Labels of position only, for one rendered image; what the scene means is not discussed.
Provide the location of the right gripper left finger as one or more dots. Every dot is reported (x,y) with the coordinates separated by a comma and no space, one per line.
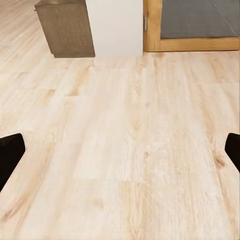
(12,148)

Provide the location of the cabinet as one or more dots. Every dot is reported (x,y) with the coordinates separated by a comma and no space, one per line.
(66,27)

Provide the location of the door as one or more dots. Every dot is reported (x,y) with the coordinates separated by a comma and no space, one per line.
(191,25)

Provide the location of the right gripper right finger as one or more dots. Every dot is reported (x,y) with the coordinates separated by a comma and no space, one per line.
(232,148)

